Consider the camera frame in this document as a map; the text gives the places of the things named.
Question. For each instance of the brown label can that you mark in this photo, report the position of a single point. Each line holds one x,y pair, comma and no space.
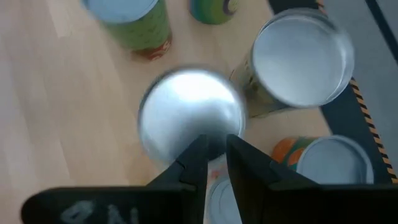
186,109

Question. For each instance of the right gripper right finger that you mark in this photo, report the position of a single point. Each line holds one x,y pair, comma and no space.
248,174

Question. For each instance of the red yellow label can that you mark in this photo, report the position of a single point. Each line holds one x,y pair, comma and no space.
220,202

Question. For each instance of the green red label can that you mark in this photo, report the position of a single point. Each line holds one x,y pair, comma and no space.
140,31

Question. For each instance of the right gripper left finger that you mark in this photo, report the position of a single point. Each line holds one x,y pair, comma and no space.
192,168

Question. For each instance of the short orange label can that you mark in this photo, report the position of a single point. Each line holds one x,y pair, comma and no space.
332,161

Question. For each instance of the green blue label can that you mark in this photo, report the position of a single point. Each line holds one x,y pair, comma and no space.
211,12

